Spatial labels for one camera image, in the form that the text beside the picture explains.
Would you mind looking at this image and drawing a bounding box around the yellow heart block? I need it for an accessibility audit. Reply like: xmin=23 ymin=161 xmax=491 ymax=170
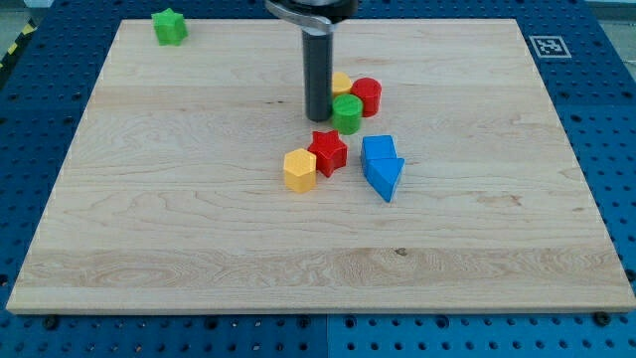
xmin=332 ymin=72 xmax=353 ymax=97

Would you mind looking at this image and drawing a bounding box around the yellow hexagon block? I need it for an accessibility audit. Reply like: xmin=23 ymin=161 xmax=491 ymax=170
xmin=283 ymin=148 xmax=317 ymax=193

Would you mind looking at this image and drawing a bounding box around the red star block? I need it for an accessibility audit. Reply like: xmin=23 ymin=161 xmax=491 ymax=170
xmin=307 ymin=130 xmax=348 ymax=177

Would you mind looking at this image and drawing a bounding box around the blue triangle block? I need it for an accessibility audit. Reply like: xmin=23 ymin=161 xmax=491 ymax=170
xmin=365 ymin=157 xmax=405 ymax=202

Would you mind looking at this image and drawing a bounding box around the blue cube block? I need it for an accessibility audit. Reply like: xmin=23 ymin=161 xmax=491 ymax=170
xmin=361 ymin=134 xmax=397 ymax=173

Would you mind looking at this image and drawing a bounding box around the green cylinder block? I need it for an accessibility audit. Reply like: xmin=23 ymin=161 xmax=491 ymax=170
xmin=332 ymin=93 xmax=363 ymax=135

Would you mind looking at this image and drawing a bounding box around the red cylinder block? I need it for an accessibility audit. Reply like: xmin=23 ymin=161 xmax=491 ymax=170
xmin=351 ymin=78 xmax=382 ymax=117

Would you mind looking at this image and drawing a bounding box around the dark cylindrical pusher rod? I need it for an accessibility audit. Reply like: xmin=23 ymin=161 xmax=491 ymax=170
xmin=301 ymin=28 xmax=333 ymax=122

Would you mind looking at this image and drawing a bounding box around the wooden board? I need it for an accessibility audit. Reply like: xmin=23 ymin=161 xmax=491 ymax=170
xmin=7 ymin=19 xmax=635 ymax=315

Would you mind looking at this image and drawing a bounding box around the green star block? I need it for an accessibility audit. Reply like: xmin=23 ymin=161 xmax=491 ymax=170
xmin=151 ymin=8 xmax=188 ymax=46

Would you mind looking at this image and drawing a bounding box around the fiducial marker tag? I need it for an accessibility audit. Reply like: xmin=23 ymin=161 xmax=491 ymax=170
xmin=530 ymin=35 xmax=571 ymax=59

